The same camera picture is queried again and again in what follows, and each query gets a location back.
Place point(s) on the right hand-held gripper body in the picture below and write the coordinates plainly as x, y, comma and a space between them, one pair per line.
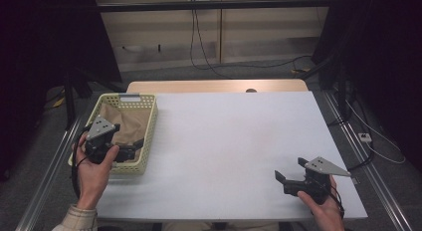
315, 184

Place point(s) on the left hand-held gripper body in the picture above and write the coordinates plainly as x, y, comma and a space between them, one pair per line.
99, 141

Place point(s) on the pale yellow perforated plastic basket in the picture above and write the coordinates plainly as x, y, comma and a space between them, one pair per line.
149, 131

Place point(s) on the tan pants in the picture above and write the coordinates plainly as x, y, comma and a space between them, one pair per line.
132, 124

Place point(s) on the person's right hand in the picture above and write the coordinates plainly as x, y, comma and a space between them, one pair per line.
326, 214

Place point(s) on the person's left hand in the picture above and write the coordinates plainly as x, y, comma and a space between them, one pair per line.
91, 178

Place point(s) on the black stand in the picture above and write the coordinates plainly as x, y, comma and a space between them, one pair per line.
69, 101

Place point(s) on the white foam mat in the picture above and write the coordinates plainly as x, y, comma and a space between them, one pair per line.
232, 141

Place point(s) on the white power adapter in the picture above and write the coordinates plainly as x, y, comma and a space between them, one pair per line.
365, 137

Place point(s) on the light wooden table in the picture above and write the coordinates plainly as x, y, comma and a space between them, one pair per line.
205, 85

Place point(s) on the black curtain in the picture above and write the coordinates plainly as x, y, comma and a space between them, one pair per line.
388, 58
40, 58

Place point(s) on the black horizontal bar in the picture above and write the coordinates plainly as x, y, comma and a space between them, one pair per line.
232, 5

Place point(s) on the aluminium rail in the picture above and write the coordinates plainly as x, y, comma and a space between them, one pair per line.
46, 178
371, 171

